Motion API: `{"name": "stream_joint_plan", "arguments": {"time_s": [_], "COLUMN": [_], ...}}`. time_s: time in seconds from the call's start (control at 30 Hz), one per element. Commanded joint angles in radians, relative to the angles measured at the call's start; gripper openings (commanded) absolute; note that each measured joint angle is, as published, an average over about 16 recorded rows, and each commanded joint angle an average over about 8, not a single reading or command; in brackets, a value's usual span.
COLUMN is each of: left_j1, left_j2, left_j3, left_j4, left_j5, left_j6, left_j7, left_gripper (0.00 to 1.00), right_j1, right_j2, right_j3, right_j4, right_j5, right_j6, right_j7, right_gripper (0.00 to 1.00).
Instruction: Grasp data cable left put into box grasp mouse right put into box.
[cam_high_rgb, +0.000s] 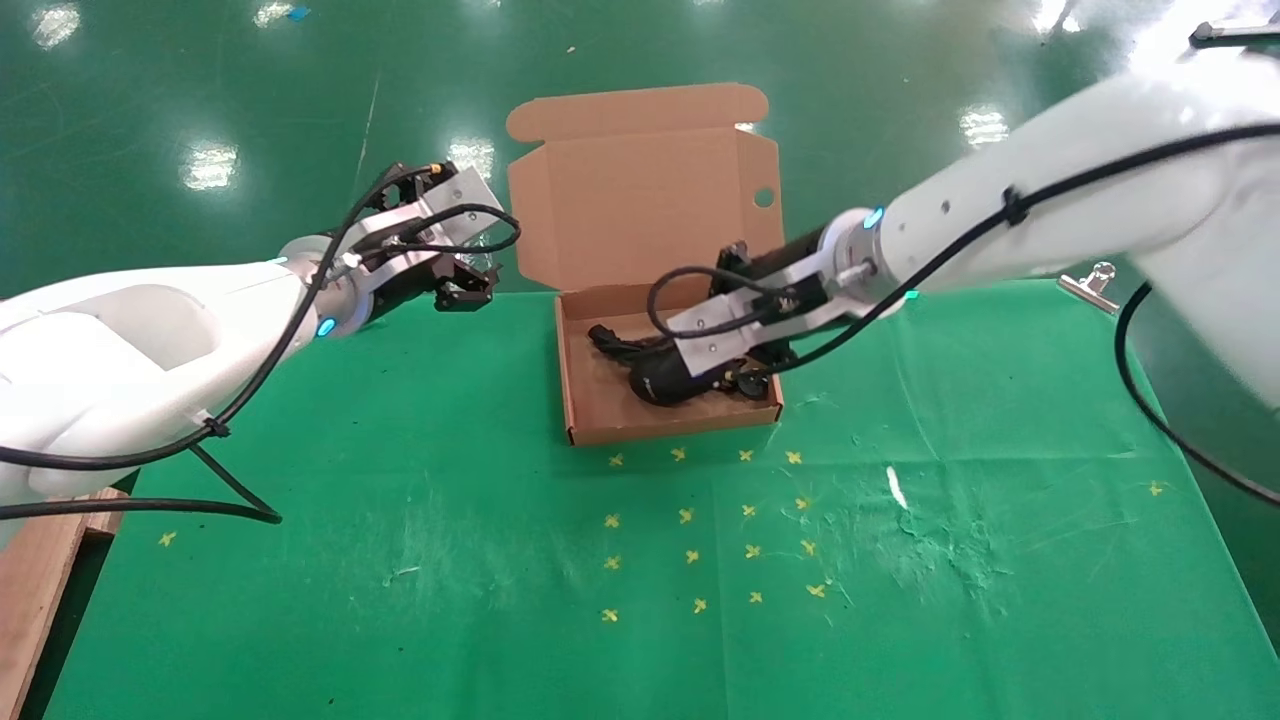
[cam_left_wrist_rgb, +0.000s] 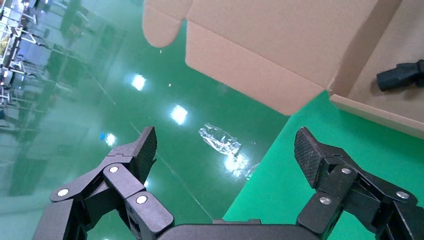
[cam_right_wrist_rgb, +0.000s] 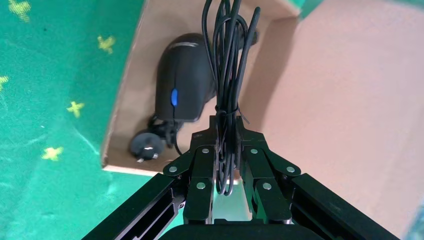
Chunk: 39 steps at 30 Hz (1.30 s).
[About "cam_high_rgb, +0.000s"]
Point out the black computer mouse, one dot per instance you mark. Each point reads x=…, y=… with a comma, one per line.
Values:
x=655, y=385

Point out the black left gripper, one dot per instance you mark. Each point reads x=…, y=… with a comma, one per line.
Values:
x=410, y=285

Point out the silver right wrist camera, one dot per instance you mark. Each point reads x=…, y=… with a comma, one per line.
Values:
x=720, y=335

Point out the open cardboard mailer box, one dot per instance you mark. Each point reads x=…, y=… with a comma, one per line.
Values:
x=640, y=190

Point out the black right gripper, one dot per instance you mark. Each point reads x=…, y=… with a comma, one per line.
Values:
x=805, y=258

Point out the white desk metal legs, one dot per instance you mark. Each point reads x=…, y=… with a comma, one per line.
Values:
x=1235, y=33

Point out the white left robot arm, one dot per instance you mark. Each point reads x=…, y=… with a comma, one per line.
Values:
x=120, y=360

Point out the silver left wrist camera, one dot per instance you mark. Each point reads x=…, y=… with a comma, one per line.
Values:
x=445, y=205

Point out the small white scrap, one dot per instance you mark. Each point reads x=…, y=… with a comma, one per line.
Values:
x=896, y=488

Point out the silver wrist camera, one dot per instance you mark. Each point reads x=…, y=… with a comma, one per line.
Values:
x=445, y=205
x=720, y=335

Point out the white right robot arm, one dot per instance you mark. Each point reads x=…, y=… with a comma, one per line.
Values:
x=1100, y=200

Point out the brown wooden board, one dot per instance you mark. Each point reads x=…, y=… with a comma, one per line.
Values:
x=40, y=580

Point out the silver binder clip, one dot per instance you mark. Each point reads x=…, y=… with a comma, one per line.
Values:
x=1090, y=290

